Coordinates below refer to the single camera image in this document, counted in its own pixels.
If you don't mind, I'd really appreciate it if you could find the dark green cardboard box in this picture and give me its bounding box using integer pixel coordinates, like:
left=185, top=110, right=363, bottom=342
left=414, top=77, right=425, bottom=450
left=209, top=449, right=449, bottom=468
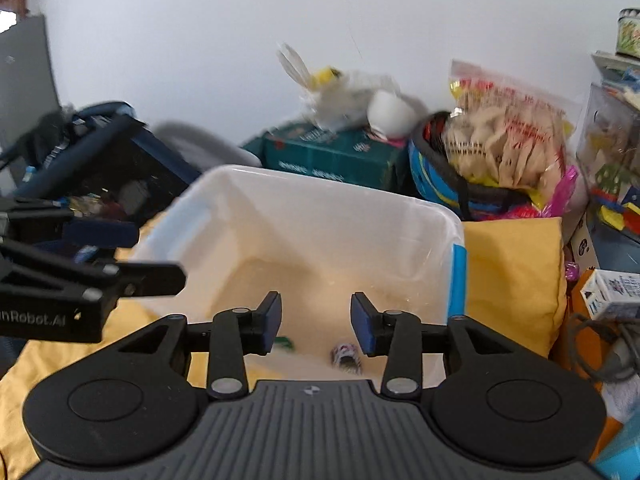
left=243, top=122, right=408, bottom=192

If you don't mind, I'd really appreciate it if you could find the blue black round basket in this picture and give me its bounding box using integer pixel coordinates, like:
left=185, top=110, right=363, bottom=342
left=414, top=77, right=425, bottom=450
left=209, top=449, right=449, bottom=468
left=408, top=110, right=540, bottom=221

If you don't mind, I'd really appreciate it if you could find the stack of books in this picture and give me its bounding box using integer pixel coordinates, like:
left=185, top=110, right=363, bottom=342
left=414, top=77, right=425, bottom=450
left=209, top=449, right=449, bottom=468
left=591, top=51, right=639, bottom=108

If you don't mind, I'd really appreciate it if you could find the round printed tin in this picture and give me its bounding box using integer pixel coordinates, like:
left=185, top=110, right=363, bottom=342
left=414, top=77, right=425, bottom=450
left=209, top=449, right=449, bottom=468
left=616, top=8, right=640, bottom=58

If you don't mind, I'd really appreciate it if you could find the yellow quilted cloth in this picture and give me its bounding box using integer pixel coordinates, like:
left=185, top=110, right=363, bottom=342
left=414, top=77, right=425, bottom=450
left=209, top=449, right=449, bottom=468
left=1, top=219, right=566, bottom=479

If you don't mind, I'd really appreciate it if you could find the clear box of toy blocks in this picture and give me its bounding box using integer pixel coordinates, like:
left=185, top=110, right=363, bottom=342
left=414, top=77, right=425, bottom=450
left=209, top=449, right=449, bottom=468
left=577, top=84, right=639, bottom=237

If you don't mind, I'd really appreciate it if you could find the grey cabinet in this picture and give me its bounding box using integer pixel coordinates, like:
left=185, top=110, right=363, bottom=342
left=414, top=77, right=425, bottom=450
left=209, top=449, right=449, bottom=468
left=0, top=15, right=60, bottom=150

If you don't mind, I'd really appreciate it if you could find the light blue book box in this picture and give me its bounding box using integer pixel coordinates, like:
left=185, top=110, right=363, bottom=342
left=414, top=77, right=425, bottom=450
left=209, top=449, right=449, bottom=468
left=594, top=417, right=640, bottom=480

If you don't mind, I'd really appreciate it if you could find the white plastic bag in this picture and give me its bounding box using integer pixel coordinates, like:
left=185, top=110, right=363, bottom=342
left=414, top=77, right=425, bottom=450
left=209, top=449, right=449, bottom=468
left=277, top=44, right=399, bottom=132

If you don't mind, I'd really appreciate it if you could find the small white carton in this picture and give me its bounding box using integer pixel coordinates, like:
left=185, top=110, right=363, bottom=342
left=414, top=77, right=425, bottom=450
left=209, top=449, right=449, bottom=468
left=580, top=270, right=640, bottom=321

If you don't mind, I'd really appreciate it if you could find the orange cardboard box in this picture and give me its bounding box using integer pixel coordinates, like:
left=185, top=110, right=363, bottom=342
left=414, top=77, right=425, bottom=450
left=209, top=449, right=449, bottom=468
left=550, top=282, right=623, bottom=462

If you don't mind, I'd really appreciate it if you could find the grey power adapter cable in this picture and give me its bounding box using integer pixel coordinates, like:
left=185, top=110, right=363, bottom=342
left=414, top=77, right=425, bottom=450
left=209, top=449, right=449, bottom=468
left=560, top=311, right=640, bottom=385

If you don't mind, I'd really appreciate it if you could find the translucent white plastic bin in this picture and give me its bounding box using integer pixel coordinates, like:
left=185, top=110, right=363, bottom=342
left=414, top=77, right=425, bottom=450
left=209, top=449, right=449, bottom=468
left=132, top=166, right=466, bottom=380

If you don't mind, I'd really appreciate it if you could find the clear bag of snacks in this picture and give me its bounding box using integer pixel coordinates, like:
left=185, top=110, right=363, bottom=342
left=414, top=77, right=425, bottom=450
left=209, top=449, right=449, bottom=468
left=442, top=60, right=580, bottom=209

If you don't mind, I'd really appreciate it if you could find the dark blue mesh playpen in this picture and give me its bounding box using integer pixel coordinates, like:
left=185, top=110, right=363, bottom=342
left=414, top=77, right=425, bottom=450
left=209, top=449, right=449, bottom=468
left=1, top=101, right=201, bottom=226

